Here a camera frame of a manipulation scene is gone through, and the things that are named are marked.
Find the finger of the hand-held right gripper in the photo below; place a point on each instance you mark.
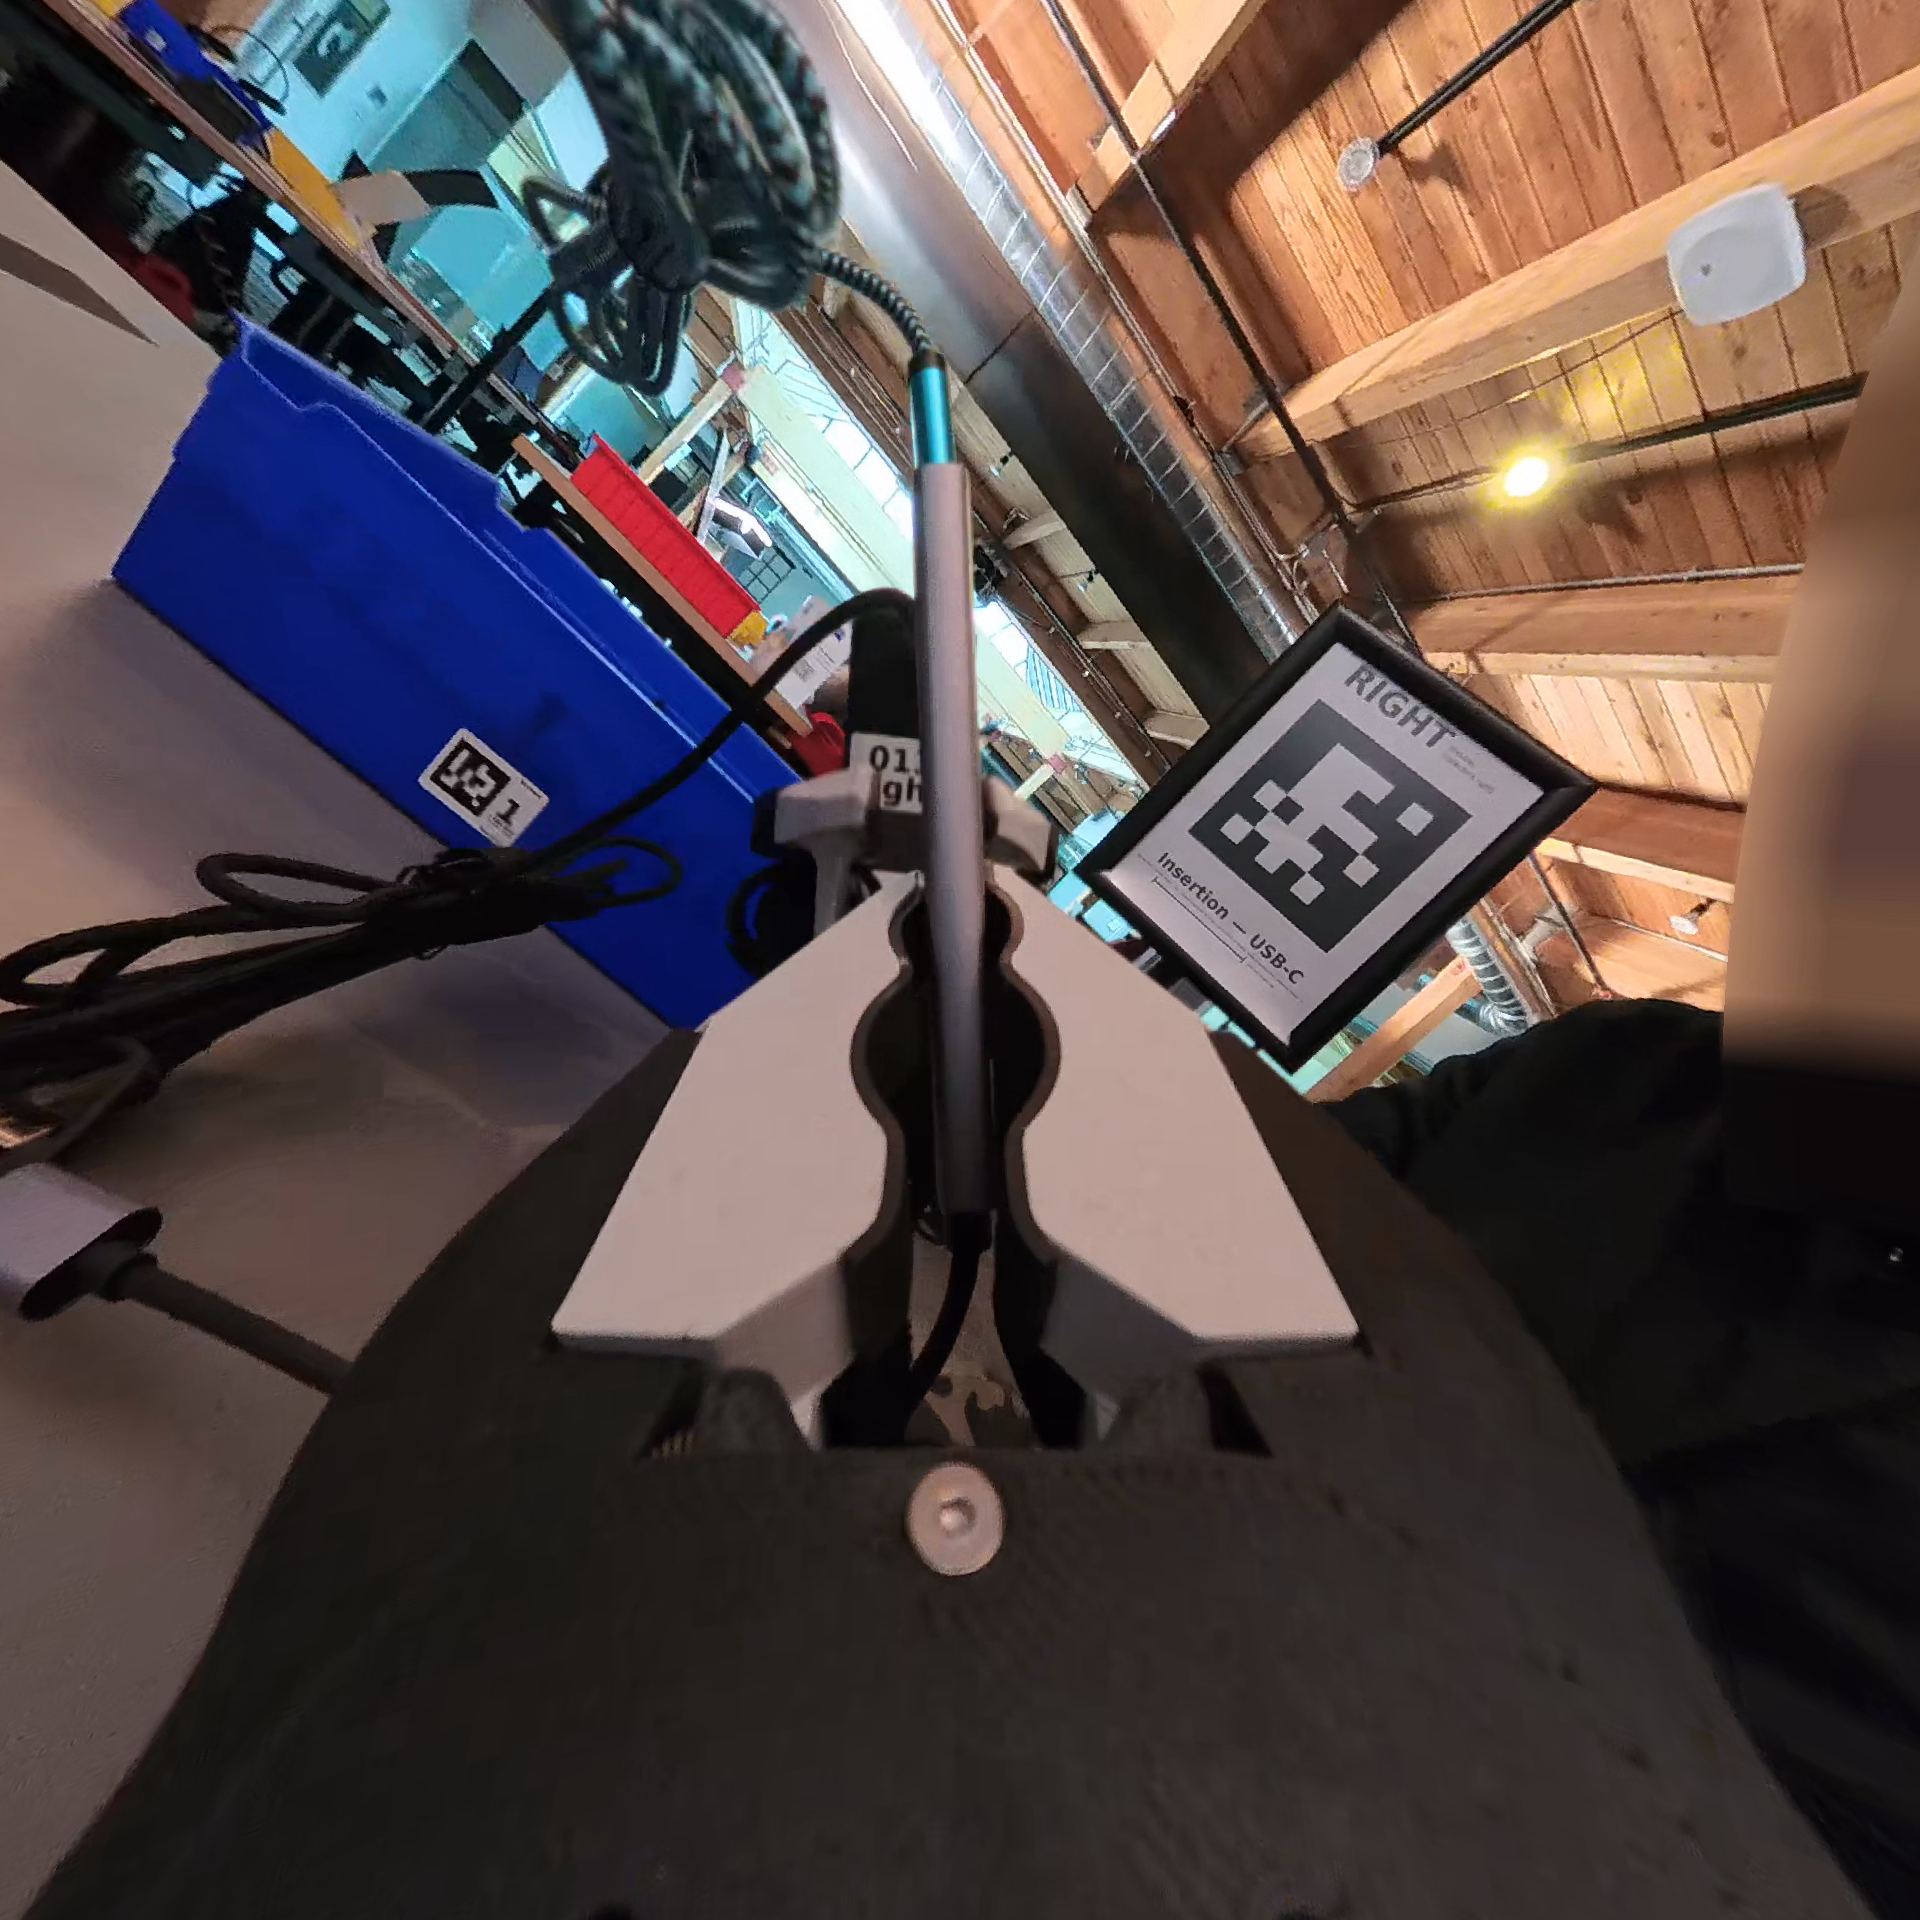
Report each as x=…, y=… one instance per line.
x=1018, y=828
x=827, y=821

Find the wooden work desk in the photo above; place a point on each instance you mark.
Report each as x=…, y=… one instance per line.
x=751, y=662

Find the silver ventilation duct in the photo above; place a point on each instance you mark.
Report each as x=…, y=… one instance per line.
x=1141, y=390

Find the black framed marker sign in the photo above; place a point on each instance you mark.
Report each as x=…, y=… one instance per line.
x=1320, y=840

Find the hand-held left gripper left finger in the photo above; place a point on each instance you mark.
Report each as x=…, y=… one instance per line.
x=722, y=1185

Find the black ceiling light rail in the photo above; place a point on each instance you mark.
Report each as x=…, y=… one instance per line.
x=1359, y=164

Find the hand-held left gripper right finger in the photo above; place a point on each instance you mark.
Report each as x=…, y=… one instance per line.
x=1184, y=1201

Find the white ceiling access point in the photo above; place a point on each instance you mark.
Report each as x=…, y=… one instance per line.
x=1735, y=254

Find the glowing round ceiling lamp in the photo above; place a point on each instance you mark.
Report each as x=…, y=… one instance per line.
x=1526, y=476

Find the blue plastic bin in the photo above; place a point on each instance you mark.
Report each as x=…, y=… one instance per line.
x=376, y=630

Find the grey usb hub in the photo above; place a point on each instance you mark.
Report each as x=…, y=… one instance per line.
x=955, y=825

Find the red plastic bin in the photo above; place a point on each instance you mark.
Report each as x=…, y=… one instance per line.
x=662, y=534

